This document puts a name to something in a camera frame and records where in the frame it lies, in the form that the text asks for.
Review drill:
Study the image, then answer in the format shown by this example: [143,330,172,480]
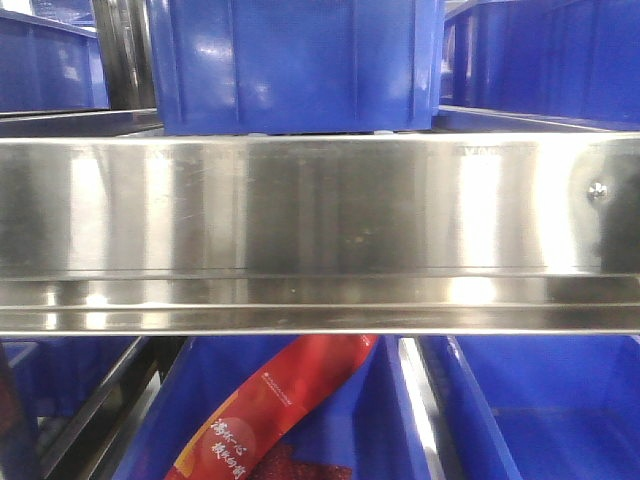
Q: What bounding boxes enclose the stainless steel shelf rail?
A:
[1,132,639,335]

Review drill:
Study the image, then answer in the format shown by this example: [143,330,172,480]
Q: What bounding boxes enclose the steel divider bar right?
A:
[398,337,465,479]

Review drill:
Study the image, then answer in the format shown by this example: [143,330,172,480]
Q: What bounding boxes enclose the dark blue bin upper centre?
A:
[147,1,444,135]

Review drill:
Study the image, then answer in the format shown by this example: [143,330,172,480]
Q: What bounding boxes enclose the shiny steel screw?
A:
[587,181,608,202]

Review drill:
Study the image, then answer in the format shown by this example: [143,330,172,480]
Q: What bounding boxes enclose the dark blue bin lower right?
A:
[420,335,639,479]

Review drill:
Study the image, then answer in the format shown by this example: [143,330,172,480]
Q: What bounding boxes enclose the dark blue bin lower centre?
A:
[113,335,431,479]

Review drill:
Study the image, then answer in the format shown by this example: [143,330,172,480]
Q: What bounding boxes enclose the dark blue bin upper left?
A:
[1,10,109,113]

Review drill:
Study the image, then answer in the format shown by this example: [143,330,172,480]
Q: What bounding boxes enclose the steel divider bar left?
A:
[41,336,186,479]

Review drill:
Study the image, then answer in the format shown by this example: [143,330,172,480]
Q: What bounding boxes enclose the red snack package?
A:
[165,334,378,479]

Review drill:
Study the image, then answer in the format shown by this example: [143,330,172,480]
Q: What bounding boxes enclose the dark blue bin upper right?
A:
[440,1,639,130]

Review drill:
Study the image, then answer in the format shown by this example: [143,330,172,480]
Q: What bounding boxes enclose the steel divider bar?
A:
[398,337,465,479]
[41,336,186,479]

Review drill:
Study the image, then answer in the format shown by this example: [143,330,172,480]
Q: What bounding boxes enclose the dark blue bin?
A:
[147,1,444,135]
[440,1,639,130]
[1,10,109,113]
[420,335,639,479]
[1,337,136,479]
[113,335,431,479]

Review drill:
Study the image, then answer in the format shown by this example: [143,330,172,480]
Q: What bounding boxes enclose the dark blue bin lower left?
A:
[1,337,136,479]

